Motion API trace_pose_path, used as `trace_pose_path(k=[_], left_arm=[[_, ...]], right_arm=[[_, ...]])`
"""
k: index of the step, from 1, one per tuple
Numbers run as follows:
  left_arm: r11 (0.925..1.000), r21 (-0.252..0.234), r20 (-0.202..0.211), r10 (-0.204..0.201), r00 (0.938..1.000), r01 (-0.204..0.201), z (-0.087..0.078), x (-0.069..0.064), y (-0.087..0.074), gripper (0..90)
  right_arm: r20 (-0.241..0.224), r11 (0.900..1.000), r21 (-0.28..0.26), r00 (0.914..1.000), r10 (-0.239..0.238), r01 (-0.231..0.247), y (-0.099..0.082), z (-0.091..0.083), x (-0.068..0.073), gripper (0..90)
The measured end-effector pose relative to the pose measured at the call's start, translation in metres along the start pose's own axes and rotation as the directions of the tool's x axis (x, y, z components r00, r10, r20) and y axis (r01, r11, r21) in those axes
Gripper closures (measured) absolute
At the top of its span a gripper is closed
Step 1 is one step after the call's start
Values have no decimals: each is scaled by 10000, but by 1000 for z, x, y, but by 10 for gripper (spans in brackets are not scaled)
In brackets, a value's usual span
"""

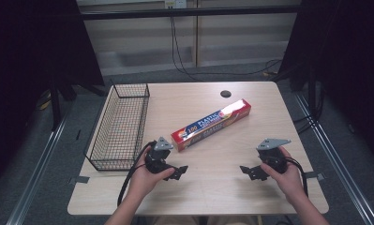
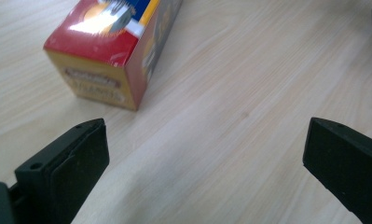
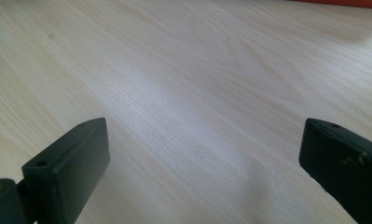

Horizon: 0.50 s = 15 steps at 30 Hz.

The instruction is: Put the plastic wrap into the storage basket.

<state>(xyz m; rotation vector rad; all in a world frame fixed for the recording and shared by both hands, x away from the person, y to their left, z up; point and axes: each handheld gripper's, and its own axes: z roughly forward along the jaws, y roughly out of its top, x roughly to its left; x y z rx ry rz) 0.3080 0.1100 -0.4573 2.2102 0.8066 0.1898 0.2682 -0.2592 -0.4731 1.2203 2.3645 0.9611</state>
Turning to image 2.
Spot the red and yellow carton box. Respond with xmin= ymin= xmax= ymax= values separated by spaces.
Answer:
xmin=43 ymin=0 xmax=184 ymax=112

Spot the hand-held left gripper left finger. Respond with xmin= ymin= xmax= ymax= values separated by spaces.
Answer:
xmin=14 ymin=118 xmax=111 ymax=224

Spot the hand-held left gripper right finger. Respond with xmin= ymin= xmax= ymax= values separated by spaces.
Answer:
xmin=302 ymin=117 xmax=372 ymax=224

